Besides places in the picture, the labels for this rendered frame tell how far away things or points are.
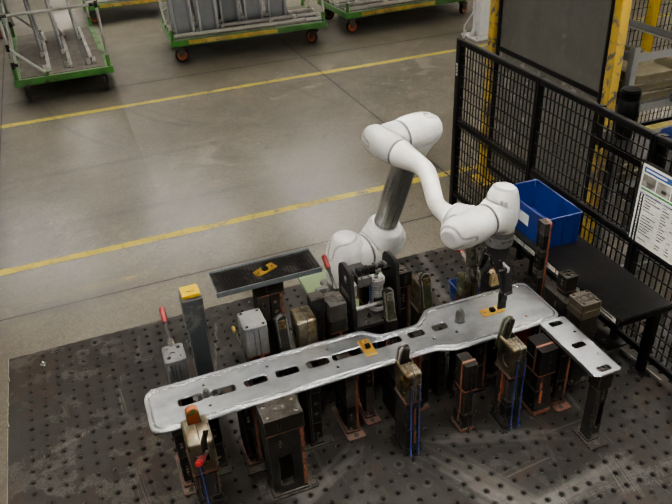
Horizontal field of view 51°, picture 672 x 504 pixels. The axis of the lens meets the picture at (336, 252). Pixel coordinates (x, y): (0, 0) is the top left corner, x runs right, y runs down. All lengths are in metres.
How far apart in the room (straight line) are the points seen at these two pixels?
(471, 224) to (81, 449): 1.49
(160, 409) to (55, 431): 0.59
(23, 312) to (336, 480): 2.78
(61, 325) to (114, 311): 0.30
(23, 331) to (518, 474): 3.03
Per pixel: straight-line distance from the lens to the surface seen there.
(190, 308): 2.36
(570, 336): 2.41
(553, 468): 2.40
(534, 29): 4.72
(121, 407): 2.68
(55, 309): 4.56
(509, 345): 2.26
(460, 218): 2.09
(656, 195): 2.54
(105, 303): 4.48
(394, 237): 2.95
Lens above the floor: 2.48
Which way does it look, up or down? 32 degrees down
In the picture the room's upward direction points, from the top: 3 degrees counter-clockwise
